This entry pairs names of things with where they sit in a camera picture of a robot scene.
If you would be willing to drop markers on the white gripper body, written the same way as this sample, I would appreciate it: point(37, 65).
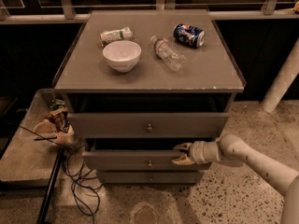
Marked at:
point(196, 153)

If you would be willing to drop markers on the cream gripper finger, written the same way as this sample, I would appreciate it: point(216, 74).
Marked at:
point(183, 160)
point(183, 147)

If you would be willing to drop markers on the grey drawer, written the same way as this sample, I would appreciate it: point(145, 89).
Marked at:
point(136, 154)
point(110, 177)
point(147, 125)

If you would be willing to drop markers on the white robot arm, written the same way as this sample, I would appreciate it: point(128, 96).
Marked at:
point(231, 150)

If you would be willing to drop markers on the grey bottom drawer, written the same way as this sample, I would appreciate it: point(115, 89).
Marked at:
point(110, 177)

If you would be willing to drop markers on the grey drawer cabinet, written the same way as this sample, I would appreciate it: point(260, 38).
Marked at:
point(208, 83)

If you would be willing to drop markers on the grey top drawer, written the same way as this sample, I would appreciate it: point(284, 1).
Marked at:
point(147, 125)

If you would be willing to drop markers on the clear plastic water bottle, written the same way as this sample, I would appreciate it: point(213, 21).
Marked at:
point(165, 51)

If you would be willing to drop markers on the white bowl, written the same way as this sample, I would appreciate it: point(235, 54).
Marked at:
point(122, 56)

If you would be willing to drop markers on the blue soda can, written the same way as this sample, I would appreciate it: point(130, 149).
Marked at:
point(189, 35)

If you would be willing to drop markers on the white slanted pole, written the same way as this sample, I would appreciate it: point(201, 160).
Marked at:
point(285, 77)

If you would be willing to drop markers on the pile of small items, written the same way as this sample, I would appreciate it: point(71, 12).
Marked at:
point(55, 127)

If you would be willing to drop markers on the green white soda can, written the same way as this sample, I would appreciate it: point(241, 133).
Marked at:
point(108, 37)

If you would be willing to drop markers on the grey side table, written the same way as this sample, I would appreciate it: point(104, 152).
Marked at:
point(27, 163)

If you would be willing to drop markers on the metal window railing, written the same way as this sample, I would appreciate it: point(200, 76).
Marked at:
point(54, 11)

